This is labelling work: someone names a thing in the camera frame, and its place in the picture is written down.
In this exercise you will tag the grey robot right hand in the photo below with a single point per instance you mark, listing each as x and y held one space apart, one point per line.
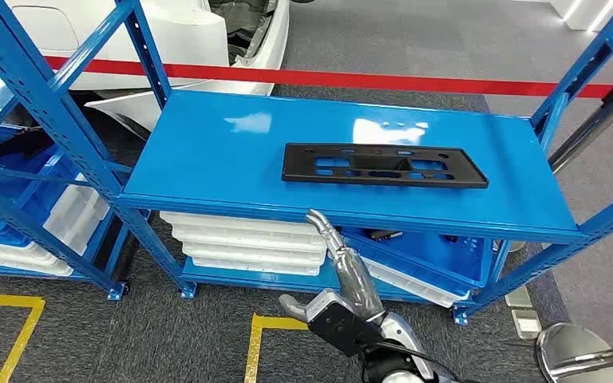
357 285

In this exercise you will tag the black plastic bracket part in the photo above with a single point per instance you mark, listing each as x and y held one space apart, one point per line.
306 166

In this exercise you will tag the small black part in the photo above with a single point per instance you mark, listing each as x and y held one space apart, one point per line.
383 234

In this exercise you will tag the yellow floor tape square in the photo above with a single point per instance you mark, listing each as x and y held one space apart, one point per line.
21 338
253 349

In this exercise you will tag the silver floor socket plate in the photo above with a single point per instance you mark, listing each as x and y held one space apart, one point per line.
527 323
518 297

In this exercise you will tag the red barrier belt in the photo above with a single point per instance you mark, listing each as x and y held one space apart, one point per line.
338 79

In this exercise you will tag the white car body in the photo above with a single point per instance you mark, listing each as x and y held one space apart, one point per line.
179 37

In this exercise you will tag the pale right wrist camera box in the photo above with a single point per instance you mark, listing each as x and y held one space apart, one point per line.
338 328

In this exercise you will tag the silver round-base barrier post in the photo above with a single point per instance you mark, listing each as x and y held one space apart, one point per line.
571 349

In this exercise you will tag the grey barrier post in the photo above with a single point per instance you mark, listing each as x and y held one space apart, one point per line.
592 127

